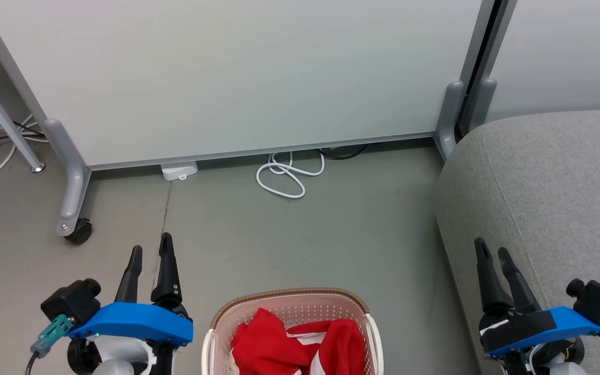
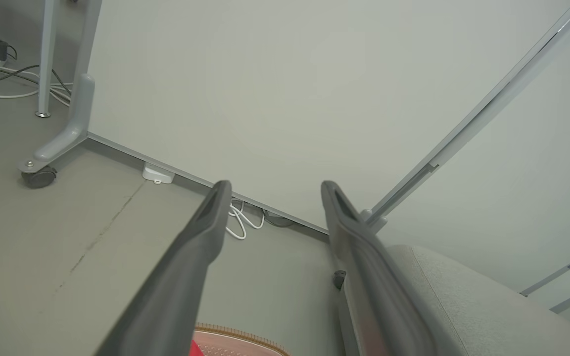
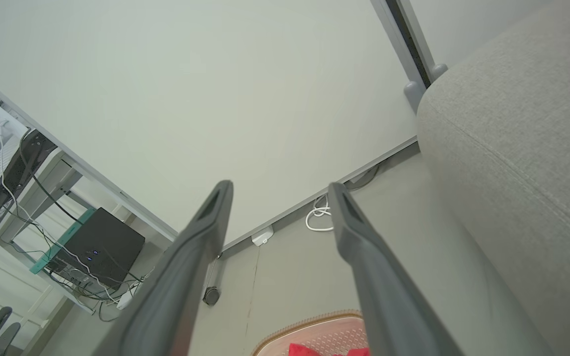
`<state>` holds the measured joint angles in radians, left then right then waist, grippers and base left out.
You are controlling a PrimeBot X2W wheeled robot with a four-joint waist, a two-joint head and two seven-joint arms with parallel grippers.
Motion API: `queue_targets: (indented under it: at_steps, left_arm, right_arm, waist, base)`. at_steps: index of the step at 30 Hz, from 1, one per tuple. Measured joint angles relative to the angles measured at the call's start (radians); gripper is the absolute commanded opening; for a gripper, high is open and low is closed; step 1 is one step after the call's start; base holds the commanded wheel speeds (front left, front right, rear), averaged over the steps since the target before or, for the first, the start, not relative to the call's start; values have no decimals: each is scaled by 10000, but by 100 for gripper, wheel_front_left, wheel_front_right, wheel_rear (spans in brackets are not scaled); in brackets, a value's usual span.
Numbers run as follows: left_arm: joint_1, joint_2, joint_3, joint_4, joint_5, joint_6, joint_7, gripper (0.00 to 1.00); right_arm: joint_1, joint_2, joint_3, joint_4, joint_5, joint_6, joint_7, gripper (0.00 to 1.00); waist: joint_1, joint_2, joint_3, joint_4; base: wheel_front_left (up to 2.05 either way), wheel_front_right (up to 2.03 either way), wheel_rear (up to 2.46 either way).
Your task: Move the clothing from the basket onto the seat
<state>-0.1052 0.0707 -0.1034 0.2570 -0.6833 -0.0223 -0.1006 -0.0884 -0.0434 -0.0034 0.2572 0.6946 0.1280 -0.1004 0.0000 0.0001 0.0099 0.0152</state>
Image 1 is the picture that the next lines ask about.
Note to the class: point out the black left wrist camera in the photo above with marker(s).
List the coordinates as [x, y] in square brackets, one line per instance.
[71, 303]

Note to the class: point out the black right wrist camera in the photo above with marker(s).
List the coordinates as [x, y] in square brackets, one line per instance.
[599, 302]

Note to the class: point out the cream perforated laundry basket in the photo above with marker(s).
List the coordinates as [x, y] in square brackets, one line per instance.
[289, 302]

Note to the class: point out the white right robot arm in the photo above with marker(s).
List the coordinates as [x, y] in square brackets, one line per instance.
[560, 362]

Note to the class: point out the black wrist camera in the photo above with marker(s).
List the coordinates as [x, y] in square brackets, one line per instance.
[599, 302]
[71, 303]

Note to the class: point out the narrow white partition board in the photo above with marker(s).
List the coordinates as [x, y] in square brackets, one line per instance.
[565, 52]

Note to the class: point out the large white partition board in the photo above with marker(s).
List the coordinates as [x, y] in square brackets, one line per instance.
[227, 78]

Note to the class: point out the grey fabric sofa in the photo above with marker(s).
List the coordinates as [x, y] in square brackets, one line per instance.
[555, 198]

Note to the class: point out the red garment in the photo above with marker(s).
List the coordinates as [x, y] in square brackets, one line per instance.
[269, 344]

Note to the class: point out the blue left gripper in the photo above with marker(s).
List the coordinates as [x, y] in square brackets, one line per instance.
[138, 323]

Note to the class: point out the white power adapter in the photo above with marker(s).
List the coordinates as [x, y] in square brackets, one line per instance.
[179, 170]

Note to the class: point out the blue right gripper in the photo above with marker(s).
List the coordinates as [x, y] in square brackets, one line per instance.
[534, 328]

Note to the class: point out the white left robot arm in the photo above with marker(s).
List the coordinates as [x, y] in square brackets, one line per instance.
[115, 359]

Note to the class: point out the black caster wheel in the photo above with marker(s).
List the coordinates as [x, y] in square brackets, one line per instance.
[80, 233]

